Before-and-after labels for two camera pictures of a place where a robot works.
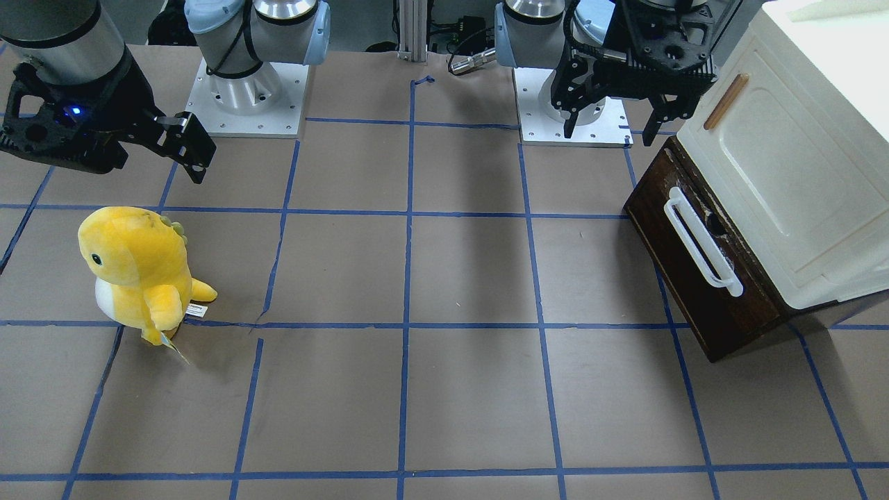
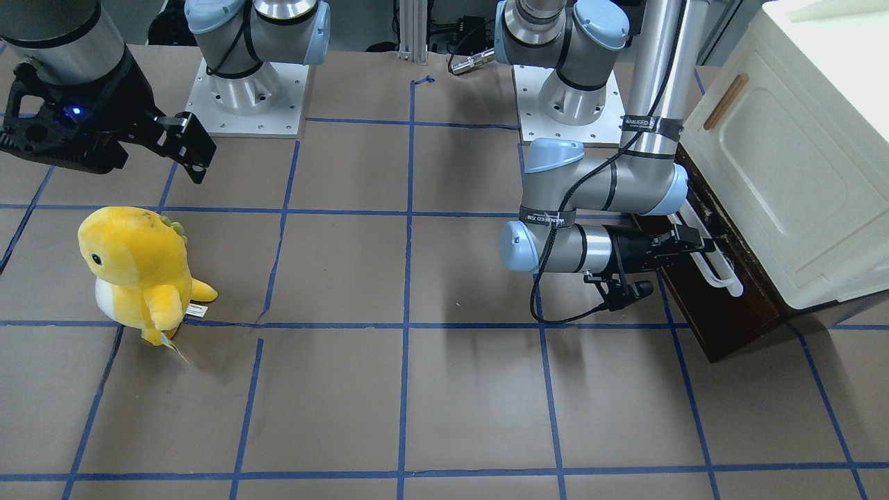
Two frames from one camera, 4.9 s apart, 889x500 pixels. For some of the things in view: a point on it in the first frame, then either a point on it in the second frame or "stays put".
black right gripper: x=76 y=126 stays put
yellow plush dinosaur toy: x=140 y=262 stays put
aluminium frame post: x=413 y=30 stays put
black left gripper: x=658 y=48 -> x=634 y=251
